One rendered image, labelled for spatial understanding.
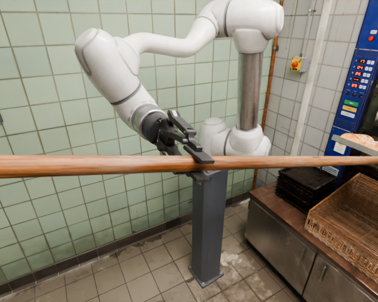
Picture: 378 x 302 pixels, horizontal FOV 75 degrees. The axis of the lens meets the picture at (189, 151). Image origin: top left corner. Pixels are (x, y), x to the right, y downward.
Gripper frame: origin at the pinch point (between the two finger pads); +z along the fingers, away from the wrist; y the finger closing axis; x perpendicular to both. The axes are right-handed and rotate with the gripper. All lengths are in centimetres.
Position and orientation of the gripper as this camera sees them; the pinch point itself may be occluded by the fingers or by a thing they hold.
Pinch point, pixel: (196, 162)
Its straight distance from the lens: 48.1
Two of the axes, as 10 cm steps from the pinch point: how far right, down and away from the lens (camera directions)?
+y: -2.4, 9.1, 3.5
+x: -8.4, -0.1, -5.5
